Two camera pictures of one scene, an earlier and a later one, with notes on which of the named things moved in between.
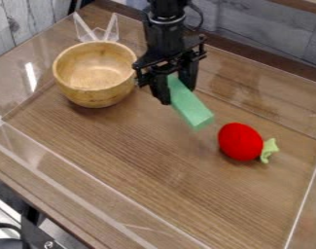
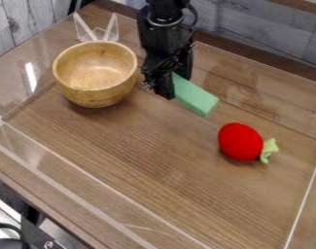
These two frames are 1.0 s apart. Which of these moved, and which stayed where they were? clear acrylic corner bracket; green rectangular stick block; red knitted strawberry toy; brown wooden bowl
Moved: green rectangular stick block
Stayed: red knitted strawberry toy; brown wooden bowl; clear acrylic corner bracket
